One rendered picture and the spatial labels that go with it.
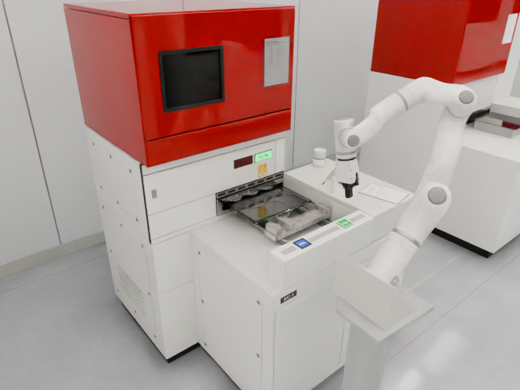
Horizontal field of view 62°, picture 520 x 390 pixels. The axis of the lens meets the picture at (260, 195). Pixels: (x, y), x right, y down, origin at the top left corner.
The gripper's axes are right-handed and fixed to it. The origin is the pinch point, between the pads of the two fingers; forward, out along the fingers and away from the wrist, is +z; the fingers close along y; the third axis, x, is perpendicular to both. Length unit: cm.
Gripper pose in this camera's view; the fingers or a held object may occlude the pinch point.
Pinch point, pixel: (348, 193)
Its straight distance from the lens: 189.2
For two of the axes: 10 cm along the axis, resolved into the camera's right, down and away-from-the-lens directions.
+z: 1.3, 9.5, 3.0
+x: 7.8, -2.8, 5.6
